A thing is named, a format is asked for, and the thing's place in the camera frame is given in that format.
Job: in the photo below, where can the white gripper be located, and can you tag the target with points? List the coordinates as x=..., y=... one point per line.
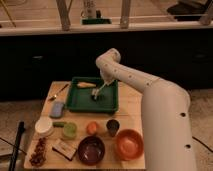
x=106, y=77

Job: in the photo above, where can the white dish brush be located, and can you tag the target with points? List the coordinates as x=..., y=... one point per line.
x=95, y=91

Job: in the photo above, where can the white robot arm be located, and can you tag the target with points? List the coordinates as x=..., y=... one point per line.
x=165, y=115

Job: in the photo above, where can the green plastic tray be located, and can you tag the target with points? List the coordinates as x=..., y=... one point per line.
x=81, y=100

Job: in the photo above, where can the dark metal cup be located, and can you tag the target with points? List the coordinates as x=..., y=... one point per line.
x=112, y=127

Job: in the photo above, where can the orange fruit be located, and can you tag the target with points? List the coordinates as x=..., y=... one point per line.
x=92, y=128

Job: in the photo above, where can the metal spoon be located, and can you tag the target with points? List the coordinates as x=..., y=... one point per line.
x=57, y=93

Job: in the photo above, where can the blue sponge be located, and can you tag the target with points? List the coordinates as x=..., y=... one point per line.
x=57, y=109

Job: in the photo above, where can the green base white bottle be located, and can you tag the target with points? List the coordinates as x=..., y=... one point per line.
x=90, y=15

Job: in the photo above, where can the green cup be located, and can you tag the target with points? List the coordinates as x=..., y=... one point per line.
x=69, y=130

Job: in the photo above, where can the green cucumber piece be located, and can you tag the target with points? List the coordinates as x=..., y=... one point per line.
x=59, y=124

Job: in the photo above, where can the orange bowl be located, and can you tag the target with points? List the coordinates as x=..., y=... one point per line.
x=129, y=145

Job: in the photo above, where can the dark purple bowl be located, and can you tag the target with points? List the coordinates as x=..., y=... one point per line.
x=91, y=150

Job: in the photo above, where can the white lidded cup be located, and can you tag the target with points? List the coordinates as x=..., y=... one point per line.
x=44, y=127

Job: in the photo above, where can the brown small box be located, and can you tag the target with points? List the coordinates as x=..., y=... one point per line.
x=64, y=149

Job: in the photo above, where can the black pole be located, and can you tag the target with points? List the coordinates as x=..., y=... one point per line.
x=16, y=146

